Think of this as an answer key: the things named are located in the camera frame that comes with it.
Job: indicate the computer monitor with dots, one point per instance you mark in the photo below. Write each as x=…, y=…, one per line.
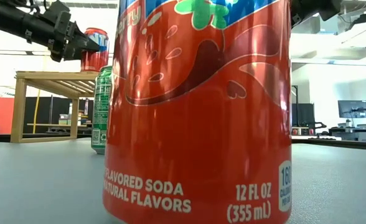
x=352, y=109

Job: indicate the green Sprite can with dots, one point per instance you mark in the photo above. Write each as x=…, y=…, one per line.
x=101, y=118

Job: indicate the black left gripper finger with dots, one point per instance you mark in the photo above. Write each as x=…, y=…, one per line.
x=86, y=46

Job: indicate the black partition panel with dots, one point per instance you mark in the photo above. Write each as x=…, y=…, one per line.
x=57, y=107

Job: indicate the wooden slatted shelf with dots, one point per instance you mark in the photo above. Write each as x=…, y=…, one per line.
x=46, y=76

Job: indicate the stacked boxes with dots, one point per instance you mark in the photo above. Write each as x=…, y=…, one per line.
x=64, y=119

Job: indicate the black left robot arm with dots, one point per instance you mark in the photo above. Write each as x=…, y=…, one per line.
x=15, y=21

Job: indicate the red panel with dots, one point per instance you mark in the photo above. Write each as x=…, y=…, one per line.
x=1, y=115

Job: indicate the black screen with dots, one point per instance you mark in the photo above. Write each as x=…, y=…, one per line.
x=302, y=115

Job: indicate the red Fanta strawberry can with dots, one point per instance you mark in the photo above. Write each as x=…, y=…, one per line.
x=97, y=63
x=201, y=124

